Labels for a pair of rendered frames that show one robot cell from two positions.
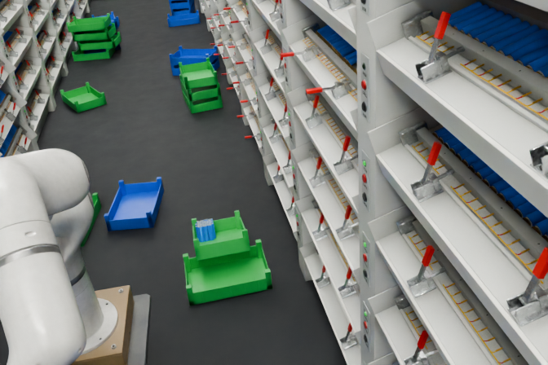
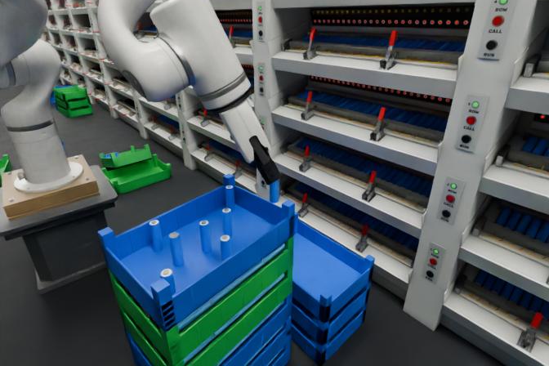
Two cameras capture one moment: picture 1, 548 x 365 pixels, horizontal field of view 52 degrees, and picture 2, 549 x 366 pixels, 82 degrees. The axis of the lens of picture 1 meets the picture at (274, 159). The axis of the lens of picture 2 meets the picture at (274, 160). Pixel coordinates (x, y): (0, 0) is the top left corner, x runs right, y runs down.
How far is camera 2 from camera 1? 71 cm
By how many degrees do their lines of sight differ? 30
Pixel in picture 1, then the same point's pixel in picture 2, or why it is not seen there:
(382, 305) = (274, 104)
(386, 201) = (275, 29)
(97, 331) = (68, 174)
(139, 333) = (100, 180)
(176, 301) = not seen: hidden behind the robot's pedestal
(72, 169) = not seen: outside the picture
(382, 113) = not seen: outside the picture
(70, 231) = (45, 74)
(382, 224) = (274, 44)
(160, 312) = not seen: hidden behind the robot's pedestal
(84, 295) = (56, 139)
